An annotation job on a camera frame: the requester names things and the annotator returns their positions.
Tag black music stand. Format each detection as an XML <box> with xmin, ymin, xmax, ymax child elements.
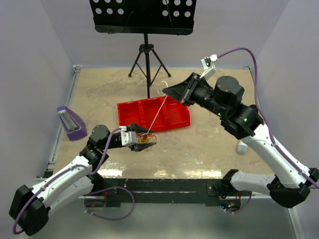
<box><xmin>90</xmin><ymin>0</ymin><xmax>196</xmax><ymax>88</ymax></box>

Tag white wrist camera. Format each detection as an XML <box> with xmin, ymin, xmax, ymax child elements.
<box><xmin>200</xmin><ymin>54</ymin><xmax>218</xmax><ymax>80</ymax></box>
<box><xmin>120</xmin><ymin>126</ymin><xmax>137</xmax><ymax>146</ymax></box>

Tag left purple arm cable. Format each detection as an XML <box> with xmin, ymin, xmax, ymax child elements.
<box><xmin>12</xmin><ymin>127</ymin><xmax>136</xmax><ymax>235</ymax></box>

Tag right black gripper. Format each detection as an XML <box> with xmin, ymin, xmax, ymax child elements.
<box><xmin>164</xmin><ymin>71</ymin><xmax>228</xmax><ymax>118</ymax></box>

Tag purple metronome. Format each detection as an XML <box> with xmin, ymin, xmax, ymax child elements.
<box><xmin>57</xmin><ymin>106</ymin><xmax>87</xmax><ymax>141</ymax></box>

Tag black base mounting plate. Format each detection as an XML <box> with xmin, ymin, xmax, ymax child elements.
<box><xmin>87</xmin><ymin>178</ymin><xmax>239</xmax><ymax>207</ymax></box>

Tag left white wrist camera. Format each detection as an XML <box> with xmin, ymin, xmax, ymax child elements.
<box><xmin>120</xmin><ymin>126</ymin><xmax>137</xmax><ymax>146</ymax></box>

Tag red three-compartment bin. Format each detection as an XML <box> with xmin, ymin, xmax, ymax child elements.
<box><xmin>117</xmin><ymin>96</ymin><xmax>190</xmax><ymax>132</ymax></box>

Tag white microphone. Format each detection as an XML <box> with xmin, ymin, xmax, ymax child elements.
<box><xmin>237</xmin><ymin>140</ymin><xmax>248</xmax><ymax>154</ymax></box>

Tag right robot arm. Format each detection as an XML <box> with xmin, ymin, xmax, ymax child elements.
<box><xmin>162</xmin><ymin>73</ymin><xmax>319</xmax><ymax>208</ymax></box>

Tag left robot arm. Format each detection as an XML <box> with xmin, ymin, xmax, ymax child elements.
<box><xmin>9</xmin><ymin>123</ymin><xmax>155</xmax><ymax>236</ymax></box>

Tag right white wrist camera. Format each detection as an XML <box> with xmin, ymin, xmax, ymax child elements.
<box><xmin>200</xmin><ymin>54</ymin><xmax>218</xmax><ymax>80</ymax></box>

